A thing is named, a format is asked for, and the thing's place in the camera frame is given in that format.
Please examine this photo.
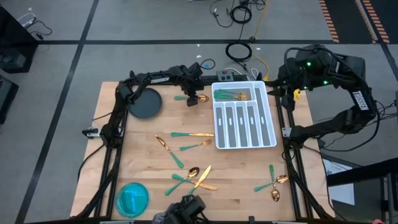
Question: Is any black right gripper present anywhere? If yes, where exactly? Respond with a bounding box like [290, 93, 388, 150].
[266, 60, 308, 96]

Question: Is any green-handled gold spoon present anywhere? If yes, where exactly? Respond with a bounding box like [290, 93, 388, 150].
[253, 174, 289, 193]
[269, 164, 280, 202]
[174, 94, 210, 103]

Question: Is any white cutlery organizer tray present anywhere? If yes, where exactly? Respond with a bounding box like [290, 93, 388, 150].
[211, 80, 278, 150]

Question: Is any gold cutlery cluster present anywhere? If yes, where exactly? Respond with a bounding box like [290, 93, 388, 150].
[171, 173, 219, 191]
[164, 166, 201, 197]

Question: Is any grey power strip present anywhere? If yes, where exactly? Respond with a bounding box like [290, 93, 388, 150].
[216, 69, 235, 81]

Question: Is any black round plate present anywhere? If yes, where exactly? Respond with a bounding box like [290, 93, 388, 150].
[127, 87, 163, 119]

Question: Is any black desk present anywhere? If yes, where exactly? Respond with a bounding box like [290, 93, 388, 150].
[326, 157, 398, 224]

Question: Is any white paper sheet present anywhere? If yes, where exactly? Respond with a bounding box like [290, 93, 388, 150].
[322, 157, 356, 206]

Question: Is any blue plastic bowl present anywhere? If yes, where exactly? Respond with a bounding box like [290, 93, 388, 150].
[115, 182, 150, 218]

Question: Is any black cabinet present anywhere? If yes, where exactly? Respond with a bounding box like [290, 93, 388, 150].
[0, 6, 40, 74]

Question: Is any black box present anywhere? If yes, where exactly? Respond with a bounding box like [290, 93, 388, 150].
[0, 74, 19, 124]

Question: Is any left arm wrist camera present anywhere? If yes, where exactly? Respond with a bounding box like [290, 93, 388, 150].
[186, 95, 200, 108]

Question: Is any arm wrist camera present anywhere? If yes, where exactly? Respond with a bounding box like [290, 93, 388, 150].
[186, 95, 200, 108]
[281, 93, 296, 111]

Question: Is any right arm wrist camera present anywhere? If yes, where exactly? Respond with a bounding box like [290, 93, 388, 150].
[281, 93, 296, 111]

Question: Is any yellow cable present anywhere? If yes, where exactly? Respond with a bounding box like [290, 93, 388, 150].
[251, 0, 271, 81]

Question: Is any large coiled black cable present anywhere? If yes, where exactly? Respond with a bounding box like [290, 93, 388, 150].
[224, 23, 253, 63]

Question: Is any thin black cable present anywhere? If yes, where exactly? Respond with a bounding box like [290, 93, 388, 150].
[208, 0, 234, 29]

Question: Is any small coiled black cable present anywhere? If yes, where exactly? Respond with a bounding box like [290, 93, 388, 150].
[229, 0, 252, 25]

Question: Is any black aluminium table frame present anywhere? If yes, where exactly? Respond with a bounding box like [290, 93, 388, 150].
[73, 70, 335, 224]

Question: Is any black cable bundle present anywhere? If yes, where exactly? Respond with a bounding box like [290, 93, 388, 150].
[323, 98, 398, 153]

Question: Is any black arm base cable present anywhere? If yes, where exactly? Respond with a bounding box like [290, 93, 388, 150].
[76, 144, 105, 182]

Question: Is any black cable with plug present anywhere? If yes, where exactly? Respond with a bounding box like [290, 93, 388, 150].
[26, 20, 53, 40]

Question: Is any white adapter cable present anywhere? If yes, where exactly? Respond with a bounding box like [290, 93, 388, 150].
[16, 12, 37, 28]

